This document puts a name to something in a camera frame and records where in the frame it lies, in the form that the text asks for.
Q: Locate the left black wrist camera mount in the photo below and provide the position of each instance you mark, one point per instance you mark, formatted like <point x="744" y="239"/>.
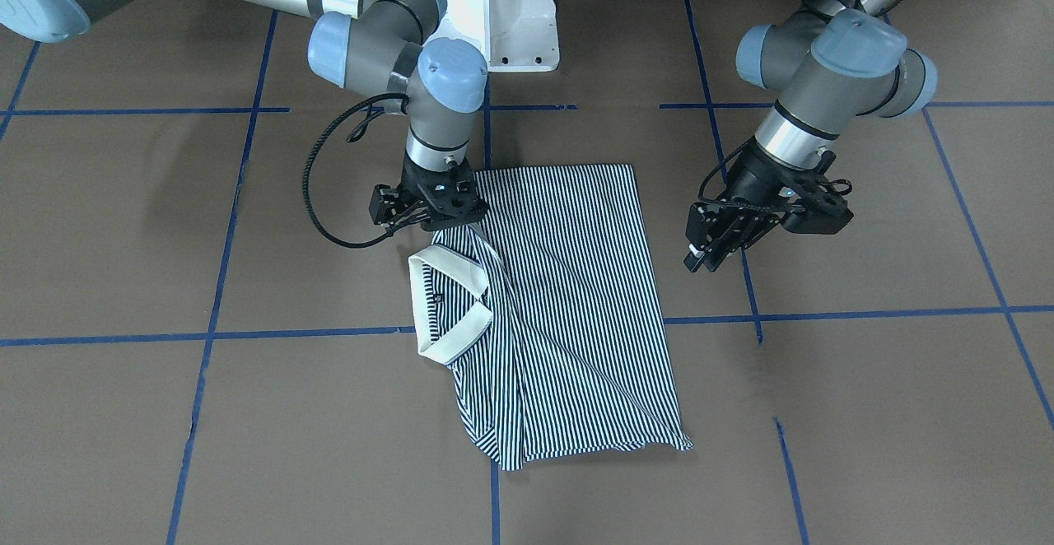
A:
<point x="821" y="207"/>

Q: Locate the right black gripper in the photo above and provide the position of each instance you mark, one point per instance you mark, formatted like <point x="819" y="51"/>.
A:
<point x="384" y="203"/>

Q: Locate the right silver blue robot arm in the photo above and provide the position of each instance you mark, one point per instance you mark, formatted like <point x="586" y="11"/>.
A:
<point x="389" y="53"/>

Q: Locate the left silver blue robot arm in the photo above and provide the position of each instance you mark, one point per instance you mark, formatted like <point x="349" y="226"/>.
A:
<point x="829" y="62"/>

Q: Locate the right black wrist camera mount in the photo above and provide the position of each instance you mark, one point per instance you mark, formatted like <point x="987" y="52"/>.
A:
<point x="454" y="199"/>

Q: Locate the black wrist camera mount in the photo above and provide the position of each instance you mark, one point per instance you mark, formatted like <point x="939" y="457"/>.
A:
<point x="454" y="199"/>
<point x="821" y="207"/>

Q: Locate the navy white striped polo shirt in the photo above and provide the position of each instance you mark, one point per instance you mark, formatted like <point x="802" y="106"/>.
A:
<point x="547" y="316"/>

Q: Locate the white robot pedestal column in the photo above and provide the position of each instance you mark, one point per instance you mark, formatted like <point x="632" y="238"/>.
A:
<point x="512" y="35"/>

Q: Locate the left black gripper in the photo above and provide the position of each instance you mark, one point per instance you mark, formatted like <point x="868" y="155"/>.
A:
<point x="748" y="180"/>

